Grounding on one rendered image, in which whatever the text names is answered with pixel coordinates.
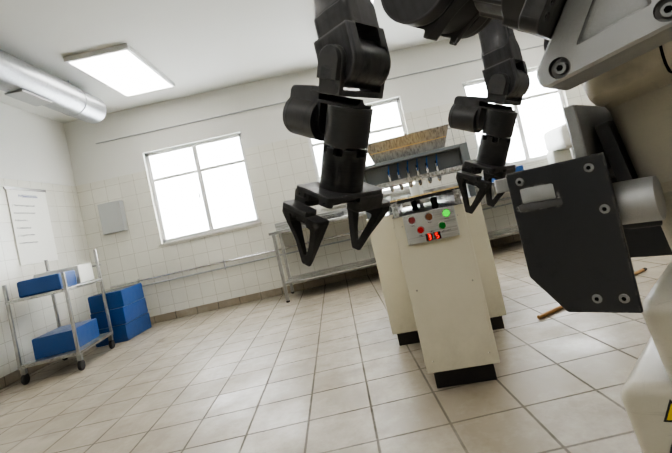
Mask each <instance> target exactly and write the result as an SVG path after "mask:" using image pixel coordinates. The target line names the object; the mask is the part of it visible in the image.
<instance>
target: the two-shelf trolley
mask: <svg viewBox="0 0 672 453"><path fill-rule="evenodd" d="M93 253H94V258H95V263H96V264H95V265H92V267H96V268H97V272H98V277H99V279H96V280H92V281H88V282H85V283H81V284H77V285H74V286H71V287H68V286H67V281H66V276H65V272H61V278H62V283H63V289H60V290H55V291H51V292H46V293H42V294H38V295H33V296H29V297H24V298H18V299H15V300H11V301H9V296H8V291H7V286H6V285H3V286H2V290H3V295H4V300H5V305H6V310H7V315H8V320H9V325H10V330H11V336H12V341H13V346H14V351H15V356H16V361H17V366H18V370H20V373H21V383H22V384H23V385H26V384H28V383H29V382H30V375H29V374H28V370H27V368H28V367H32V366H36V365H40V364H44V363H48V362H52V361H56V360H60V359H62V360H63V361H65V360H67V359H68V357H72V356H76V358H77V361H78V363H77V367H78V369H79V370H80V371H82V370H84V369H85V361H84V360H83V359H84V358H83V352H85V351H86V350H88V349H90V348H91V347H93V346H94V345H96V344H98V343H99V342H101V341H102V340H104V339H106V338H107V337H108V341H109V348H110V349H113V348H114V347H115V342H114V340H113V329H112V324H111V319H110V314H109V310H108V305H107V300H106V295H105V290H104V285H103V279H102V275H101V270H100V265H101V264H99V261H98V256H97V251H96V249H94V250H93ZM44 262H45V267H46V272H47V271H50V268H49V263H48V260H44ZM96 282H100V287H101V292H102V297H103V302H104V307H105V312H106V317H107V321H108V326H109V331H110V332H107V333H103V334H100V336H98V337H97V338H95V339H93V340H92V341H90V342H88V343H87V344H85V345H83V346H82V347H80V346H79V341H78V336H77V331H76V326H75V321H74V316H73V311H72V306H71V301H70V296H69V290H73V289H76V288H80V287H83V286H86V285H90V284H93V283H96ZM61 292H64V293H65V298H66V303H67V308H68V313H69V318H70V323H71V328H72V333H73V338H74V343H75V347H76V350H74V351H70V352H66V353H62V354H58V355H54V356H50V357H46V358H42V359H38V360H36V359H35V358H33V359H32V360H30V361H28V362H26V363H24V364H22V362H21V357H20V352H19V347H18V342H17V336H16V331H15V326H14V321H13V316H12V311H11V306H10V304H13V303H18V302H22V301H26V300H31V299H35V298H40V297H44V296H48V295H51V297H52V302H53V307H54V312H55V317H56V322H57V327H61V323H60V318H59V313H58V308H57V303H56V298H55V294H57V293H61Z"/></svg>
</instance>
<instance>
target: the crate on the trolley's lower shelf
mask: <svg viewBox="0 0 672 453"><path fill-rule="evenodd" d="M75 326H76V331H77V336H78V341H79V346H80V347H82V346H83V345H85V344H87V343H88V342H90V341H92V340H93V339H95V338H97V337H98V336H100V333H99V328H98V324H97V319H96V318H94V319H90V320H85V321H81V322H77V323H75ZM32 345H33V350H34V355H35V359H36V360H38V359H42V358H46V357H50V356H54V355H58V354H62V353H66V352H70V351H74V350H76V347H75V343H74V338H73V333H72V328H71V324H69V325H65V326H61V327H58V328H56V329H54V330H52V331H50V332H47V333H45V334H43V335H41V336H39V337H37V338H34V339H32Z"/></svg>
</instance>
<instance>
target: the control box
mask: <svg viewBox="0 0 672 453"><path fill-rule="evenodd" d="M444 210H449V212H450V214H449V216H444V215H443V211H444ZM428 213H430V214H432V219H431V220H427V219H426V218H425V216H426V214H428ZM410 217H414V218H415V223H413V224H410V223H409V221H408V219H409V218H410ZM402 218H403V223H404V227H405V231H406V236H407V240H408V245H414V244H418V243H423V242H428V241H433V240H438V239H443V238H448V237H452V236H457V235H460V231H459V227H458V223H457V218H456V214H455V210H454V206H453V205H452V206H447V207H443V208H438V209H434V210H429V211H424V212H420V213H415V214H411V215H406V216H402ZM441 222H444V223H445V224H446V227H445V228H444V229H441V228H440V227H439V224H440V223H441ZM419 227H423V228H424V232H423V233H419V232H418V230H417V229H418V228H419ZM436 232H438V233H439V238H436V235H438V234H437V233H436ZM435 233H436V235H435ZM428 234H431V237H432V239H431V238H430V237H429V239H431V240H429V239H428Z"/></svg>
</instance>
